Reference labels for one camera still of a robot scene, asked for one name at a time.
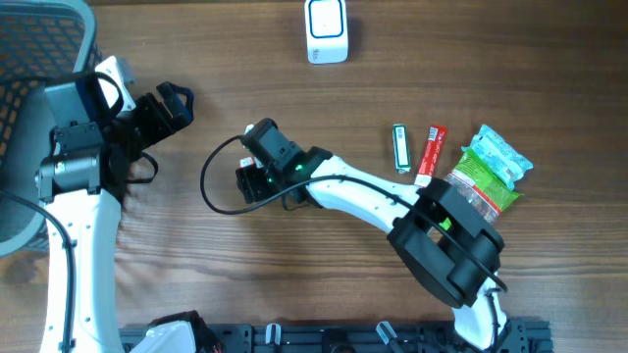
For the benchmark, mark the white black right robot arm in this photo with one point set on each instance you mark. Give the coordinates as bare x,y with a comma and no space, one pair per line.
451,250

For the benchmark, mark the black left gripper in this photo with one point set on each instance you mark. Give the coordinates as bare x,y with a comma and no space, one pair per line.
183,114

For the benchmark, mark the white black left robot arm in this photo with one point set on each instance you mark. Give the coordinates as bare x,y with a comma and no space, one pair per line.
81,187

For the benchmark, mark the dark green small box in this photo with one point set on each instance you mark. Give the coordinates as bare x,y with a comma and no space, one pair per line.
401,150

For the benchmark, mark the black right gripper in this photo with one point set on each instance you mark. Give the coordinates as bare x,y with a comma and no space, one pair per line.
249,180

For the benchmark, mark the teal tissue packet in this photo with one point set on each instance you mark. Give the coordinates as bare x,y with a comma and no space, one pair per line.
502,159

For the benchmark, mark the white barcode scanner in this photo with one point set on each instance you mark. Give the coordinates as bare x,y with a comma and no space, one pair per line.
326,31

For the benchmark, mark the orange small box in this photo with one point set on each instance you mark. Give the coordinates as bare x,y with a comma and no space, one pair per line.
246,162

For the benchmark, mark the green gummy candy bag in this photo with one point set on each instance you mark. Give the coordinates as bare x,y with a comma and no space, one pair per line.
477,183

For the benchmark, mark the grey plastic shopping basket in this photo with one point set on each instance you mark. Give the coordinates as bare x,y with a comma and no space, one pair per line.
48,51

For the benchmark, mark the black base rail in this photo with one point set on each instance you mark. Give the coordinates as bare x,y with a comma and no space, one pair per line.
518,336

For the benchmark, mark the red stick packet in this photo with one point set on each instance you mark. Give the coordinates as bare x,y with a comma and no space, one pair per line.
432,153

